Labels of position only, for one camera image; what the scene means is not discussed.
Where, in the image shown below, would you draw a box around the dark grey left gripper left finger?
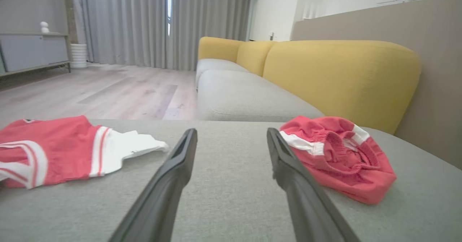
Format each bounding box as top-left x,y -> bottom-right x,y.
110,128 -> 198,242

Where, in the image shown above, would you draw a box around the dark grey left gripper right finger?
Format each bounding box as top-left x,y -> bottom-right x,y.
267,128 -> 361,242

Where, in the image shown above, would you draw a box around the red shorts with white stripe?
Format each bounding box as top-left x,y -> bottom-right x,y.
280,116 -> 397,205

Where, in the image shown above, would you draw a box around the red and white jersey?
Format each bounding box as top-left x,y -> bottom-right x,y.
0,116 -> 169,189

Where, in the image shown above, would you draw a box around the large grey sofa seat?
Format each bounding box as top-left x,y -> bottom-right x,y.
0,119 -> 462,242

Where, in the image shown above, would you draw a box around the grey sofa seat cushion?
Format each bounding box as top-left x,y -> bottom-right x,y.
197,69 -> 325,122
195,58 -> 250,88

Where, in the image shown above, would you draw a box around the large yellow sofa back cushion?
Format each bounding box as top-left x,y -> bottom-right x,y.
263,40 -> 422,134

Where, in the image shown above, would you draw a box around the small yellow sofa back cushion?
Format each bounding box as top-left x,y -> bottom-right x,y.
236,41 -> 276,77

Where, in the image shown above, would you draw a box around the yellow sofa corner back cushion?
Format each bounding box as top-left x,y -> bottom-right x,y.
198,37 -> 244,63

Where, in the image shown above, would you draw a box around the white ribbed bin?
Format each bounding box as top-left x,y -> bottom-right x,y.
70,44 -> 88,69

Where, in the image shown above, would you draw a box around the grey curtain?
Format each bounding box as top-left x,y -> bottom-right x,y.
70,0 -> 169,69
170,0 -> 252,71

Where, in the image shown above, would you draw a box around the grey low cabinet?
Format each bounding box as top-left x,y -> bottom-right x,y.
0,32 -> 71,77

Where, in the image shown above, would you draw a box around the beige partition panel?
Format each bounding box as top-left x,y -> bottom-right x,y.
291,0 -> 462,170

